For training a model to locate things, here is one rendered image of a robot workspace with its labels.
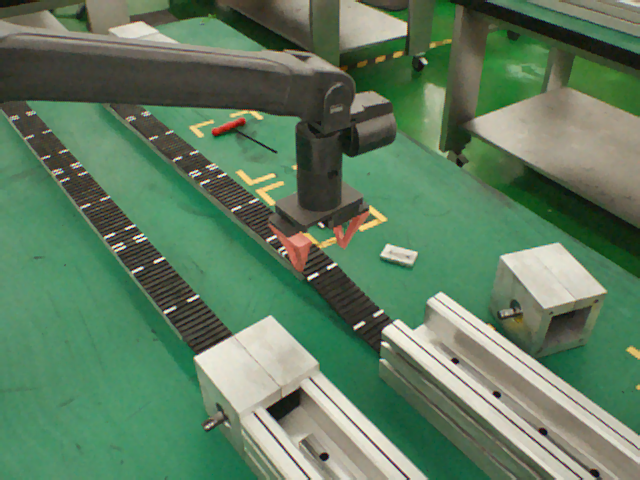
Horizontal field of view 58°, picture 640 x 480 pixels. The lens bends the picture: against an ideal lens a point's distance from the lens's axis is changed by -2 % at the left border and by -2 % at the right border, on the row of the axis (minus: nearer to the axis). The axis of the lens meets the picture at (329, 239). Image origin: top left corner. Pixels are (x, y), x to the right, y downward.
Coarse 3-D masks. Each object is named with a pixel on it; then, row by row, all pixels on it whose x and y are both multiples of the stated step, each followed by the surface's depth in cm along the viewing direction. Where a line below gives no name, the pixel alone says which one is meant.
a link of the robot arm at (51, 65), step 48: (0, 48) 44; (48, 48) 46; (96, 48) 48; (144, 48) 51; (192, 48) 55; (0, 96) 45; (48, 96) 48; (96, 96) 50; (144, 96) 53; (192, 96) 55; (240, 96) 58; (288, 96) 61
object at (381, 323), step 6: (384, 318) 78; (372, 324) 77; (378, 324) 77; (384, 324) 77; (360, 330) 76; (366, 330) 76; (372, 330) 76; (378, 330) 76; (366, 336) 75; (372, 336) 76
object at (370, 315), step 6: (372, 306) 79; (378, 306) 79; (366, 312) 78; (372, 312) 79; (378, 312) 78; (354, 318) 77; (360, 318) 77; (366, 318) 78; (372, 318) 78; (378, 318) 78; (354, 324) 77; (360, 324) 77; (366, 324) 77
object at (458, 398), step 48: (384, 336) 67; (432, 336) 71; (480, 336) 65; (432, 384) 63; (480, 384) 64; (528, 384) 61; (480, 432) 59; (528, 432) 56; (576, 432) 58; (624, 432) 56
